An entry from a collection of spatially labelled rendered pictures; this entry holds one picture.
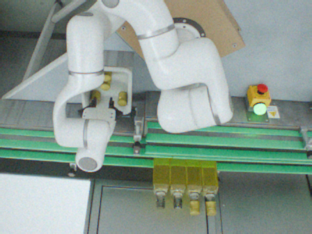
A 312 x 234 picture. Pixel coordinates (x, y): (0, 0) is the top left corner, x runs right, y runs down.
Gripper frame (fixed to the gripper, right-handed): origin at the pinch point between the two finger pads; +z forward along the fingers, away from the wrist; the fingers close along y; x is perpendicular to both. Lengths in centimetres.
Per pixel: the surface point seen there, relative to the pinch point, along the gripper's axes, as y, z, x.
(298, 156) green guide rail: 72, -1, -19
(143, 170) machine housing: 14.2, 8.0, -38.0
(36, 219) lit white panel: -24, -19, -40
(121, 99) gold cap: 5.3, 9.2, -4.1
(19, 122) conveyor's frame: -33.4, 5.6, -14.1
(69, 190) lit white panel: -13.9, -6.2, -36.8
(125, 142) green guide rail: 7.3, 2.5, -18.5
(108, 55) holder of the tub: 1.3, 7.7, 13.8
